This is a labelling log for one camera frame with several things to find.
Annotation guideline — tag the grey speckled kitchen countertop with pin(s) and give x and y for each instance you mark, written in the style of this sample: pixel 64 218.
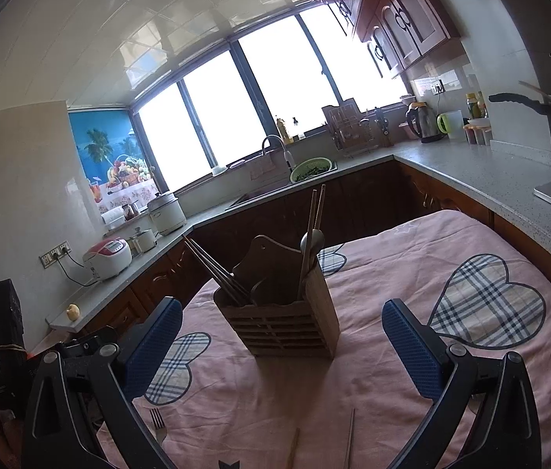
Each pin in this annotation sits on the grey speckled kitchen countertop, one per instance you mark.
pixel 476 171

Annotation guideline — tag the pink blanket with plaid hearts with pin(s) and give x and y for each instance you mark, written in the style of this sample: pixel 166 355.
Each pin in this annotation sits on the pink blanket with plaid hearts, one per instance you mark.
pixel 378 273

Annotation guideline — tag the pale cooking chopsticks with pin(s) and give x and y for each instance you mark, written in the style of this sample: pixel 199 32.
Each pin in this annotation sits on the pale cooking chopsticks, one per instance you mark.
pixel 532 90

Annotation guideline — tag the green colander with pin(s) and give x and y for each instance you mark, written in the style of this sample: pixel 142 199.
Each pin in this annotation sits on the green colander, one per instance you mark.
pixel 309 171

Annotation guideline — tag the brown wooden wall cabinets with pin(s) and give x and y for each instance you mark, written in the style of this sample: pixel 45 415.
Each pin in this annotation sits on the brown wooden wall cabinets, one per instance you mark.
pixel 402 14

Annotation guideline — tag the metal kitchen faucet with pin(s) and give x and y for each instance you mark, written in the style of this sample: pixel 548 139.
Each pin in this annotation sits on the metal kitchen faucet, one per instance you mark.
pixel 268 140

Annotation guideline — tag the condiment bottles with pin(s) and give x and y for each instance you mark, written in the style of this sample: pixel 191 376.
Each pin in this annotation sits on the condiment bottles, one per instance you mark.
pixel 476 106

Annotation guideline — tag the dark pump bottle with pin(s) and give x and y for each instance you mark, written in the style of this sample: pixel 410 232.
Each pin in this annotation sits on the dark pump bottle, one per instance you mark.
pixel 296 129

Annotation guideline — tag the wooden utensil holder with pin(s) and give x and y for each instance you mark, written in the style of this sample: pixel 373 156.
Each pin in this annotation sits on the wooden utensil holder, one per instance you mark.
pixel 280 327

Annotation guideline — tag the white and red rice cooker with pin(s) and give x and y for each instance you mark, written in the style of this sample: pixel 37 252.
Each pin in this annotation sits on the white and red rice cooker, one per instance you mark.
pixel 108 259

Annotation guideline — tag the large kitchen window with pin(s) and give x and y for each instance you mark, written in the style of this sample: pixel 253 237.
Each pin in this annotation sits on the large kitchen window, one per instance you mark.
pixel 275 93

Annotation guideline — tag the brown wooden base cabinets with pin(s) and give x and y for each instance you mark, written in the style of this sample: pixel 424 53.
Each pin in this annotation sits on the brown wooden base cabinets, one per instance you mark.
pixel 363 200

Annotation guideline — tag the small metal fork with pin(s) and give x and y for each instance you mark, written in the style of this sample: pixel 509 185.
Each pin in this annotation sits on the small metal fork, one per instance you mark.
pixel 158 422

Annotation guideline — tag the pink seasoning jars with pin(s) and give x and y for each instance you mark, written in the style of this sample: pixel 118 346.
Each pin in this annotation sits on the pink seasoning jars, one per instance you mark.
pixel 478 136

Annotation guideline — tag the cream electric cooker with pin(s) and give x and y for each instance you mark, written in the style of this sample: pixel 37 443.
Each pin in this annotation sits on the cream electric cooker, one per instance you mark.
pixel 167 215

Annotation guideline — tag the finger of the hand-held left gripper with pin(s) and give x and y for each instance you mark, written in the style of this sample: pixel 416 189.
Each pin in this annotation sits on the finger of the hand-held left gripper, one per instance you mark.
pixel 87 339

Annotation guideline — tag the reddish brown wooden chopstick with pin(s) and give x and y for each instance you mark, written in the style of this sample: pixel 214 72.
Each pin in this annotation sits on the reddish brown wooden chopstick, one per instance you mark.
pixel 321 205

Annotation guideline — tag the blue fruit wall poster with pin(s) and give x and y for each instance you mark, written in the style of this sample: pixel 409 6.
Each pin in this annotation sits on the blue fruit wall poster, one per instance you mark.
pixel 104 151

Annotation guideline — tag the paper towel roll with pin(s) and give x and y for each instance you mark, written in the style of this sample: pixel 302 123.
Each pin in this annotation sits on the paper towel roll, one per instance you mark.
pixel 113 217

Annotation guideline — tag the wooden knife and dish rack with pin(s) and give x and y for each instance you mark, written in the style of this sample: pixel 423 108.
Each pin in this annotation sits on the wooden knife and dish rack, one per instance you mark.
pixel 349 124

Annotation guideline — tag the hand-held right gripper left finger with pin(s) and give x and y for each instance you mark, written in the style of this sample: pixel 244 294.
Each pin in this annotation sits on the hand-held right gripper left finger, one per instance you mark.
pixel 156 347

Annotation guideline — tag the small wall socket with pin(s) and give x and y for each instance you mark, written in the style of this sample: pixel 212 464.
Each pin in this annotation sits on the small wall socket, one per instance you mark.
pixel 437 87

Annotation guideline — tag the yellow oil bottle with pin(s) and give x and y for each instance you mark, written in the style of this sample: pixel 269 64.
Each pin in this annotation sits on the yellow oil bottle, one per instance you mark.
pixel 282 128

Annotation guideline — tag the wall socket strip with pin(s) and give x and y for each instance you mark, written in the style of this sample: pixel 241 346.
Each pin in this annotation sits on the wall socket strip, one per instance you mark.
pixel 54 254

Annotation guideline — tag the long wooden chopstick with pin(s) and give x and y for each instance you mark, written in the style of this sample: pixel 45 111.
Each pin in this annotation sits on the long wooden chopstick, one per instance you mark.
pixel 310 215

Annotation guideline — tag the stainless steel sink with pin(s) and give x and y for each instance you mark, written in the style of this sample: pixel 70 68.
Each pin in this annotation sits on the stainless steel sink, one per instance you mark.
pixel 256 198

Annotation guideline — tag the steel electric kettle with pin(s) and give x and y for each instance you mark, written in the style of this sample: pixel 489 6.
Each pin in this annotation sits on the steel electric kettle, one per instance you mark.
pixel 424 122

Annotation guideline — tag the metal spoon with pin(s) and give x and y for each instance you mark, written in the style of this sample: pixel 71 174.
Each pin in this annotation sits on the metal spoon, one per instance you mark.
pixel 315 254

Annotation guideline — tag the green and white cup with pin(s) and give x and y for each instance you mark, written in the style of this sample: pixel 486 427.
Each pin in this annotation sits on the green and white cup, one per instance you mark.
pixel 449 124

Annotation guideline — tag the small white lidded pot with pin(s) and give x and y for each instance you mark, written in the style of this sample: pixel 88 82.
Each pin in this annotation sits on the small white lidded pot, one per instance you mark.
pixel 144 242

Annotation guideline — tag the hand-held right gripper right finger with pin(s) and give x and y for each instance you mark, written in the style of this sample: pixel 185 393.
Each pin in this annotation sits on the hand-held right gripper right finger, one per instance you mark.
pixel 412 351

